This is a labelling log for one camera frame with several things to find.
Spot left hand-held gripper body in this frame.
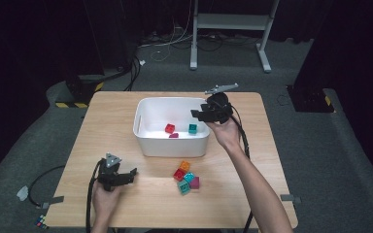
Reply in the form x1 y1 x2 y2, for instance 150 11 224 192
96 152 124 192

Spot black cable with white plug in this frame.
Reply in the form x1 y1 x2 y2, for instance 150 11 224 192
27 164 66 208

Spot white plastic bin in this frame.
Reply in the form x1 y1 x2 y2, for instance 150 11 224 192
132 96 212 158

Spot yellow black hazard tape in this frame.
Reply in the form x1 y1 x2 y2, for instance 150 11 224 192
55 101 89 110

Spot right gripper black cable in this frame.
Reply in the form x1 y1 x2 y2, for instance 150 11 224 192
229 114 254 233

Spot black floor cable bundle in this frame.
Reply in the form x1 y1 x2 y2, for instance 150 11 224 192
135 27 263 52

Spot person's left hand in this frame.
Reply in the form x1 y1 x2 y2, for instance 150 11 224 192
91 184 122 221

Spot black stand base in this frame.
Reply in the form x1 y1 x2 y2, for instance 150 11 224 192
286 84 336 114
65 73 105 105

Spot white metal stand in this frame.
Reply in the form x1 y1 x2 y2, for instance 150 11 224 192
188 0 281 74

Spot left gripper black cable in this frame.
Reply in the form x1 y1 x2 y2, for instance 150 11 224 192
85 159 103 233

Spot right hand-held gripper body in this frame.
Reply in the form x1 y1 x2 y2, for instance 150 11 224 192
201 83 240 125

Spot black curtain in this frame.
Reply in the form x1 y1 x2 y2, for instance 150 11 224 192
0 0 137 190
292 0 373 188

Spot white floor cable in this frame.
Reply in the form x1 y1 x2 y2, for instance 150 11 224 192
138 16 195 63

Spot mauve toy block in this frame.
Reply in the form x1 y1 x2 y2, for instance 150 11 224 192
188 176 201 190

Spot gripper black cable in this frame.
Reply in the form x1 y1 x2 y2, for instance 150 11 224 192
229 114 254 233
85 159 103 233

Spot grey tape strip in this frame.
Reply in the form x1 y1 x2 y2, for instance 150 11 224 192
40 195 65 210
280 193 302 205

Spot grey-green toy block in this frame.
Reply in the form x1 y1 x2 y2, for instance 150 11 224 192
177 180 191 196

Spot black cables beside stand base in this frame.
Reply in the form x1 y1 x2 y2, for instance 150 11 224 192
122 56 143 92

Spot person's right hand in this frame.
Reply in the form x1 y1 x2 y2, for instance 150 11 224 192
206 117 243 153

